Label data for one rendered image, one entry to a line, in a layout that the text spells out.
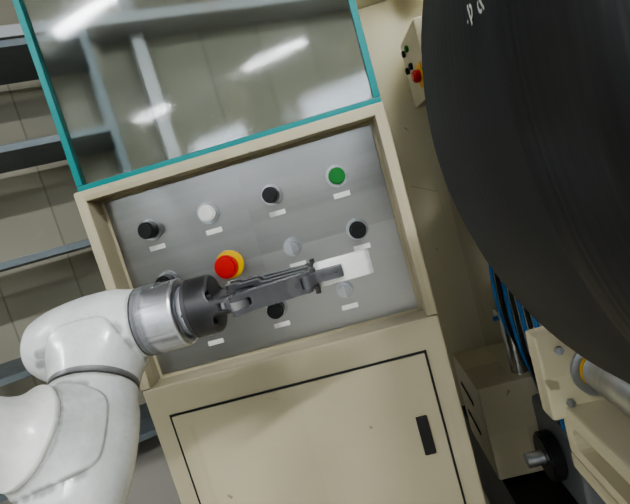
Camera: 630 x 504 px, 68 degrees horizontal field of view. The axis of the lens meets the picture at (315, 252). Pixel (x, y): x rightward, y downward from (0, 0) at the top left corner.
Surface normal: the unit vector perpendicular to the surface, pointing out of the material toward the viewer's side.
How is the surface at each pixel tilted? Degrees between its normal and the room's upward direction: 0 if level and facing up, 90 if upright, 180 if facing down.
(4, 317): 90
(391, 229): 90
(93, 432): 70
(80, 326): 48
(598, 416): 0
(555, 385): 90
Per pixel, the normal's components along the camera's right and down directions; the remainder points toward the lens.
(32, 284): 0.37, 0.01
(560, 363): -0.04, 0.14
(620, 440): -0.27, -0.95
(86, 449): 0.71, -0.44
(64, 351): -0.32, -0.51
